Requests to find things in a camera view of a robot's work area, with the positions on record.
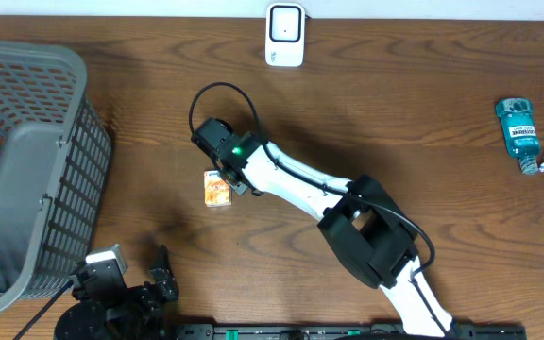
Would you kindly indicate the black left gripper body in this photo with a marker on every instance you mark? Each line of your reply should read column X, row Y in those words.
column 142, row 301

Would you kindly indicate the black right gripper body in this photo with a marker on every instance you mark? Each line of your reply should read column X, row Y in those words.
column 235, row 187

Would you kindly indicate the small orange box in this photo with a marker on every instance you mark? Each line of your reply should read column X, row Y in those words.
column 216, row 191

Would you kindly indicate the teal mouthwash bottle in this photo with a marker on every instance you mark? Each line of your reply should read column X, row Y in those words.
column 519, row 132

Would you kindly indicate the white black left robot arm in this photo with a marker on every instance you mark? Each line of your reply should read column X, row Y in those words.
column 76, row 324

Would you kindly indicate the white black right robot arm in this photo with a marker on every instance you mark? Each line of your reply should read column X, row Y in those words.
column 366, row 230

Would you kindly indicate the white barcode scanner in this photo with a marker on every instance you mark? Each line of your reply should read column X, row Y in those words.
column 285, row 35

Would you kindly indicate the grey plastic mesh basket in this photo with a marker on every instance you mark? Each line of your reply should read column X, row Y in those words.
column 55, row 158

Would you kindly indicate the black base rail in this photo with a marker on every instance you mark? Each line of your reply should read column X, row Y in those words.
column 379, row 331

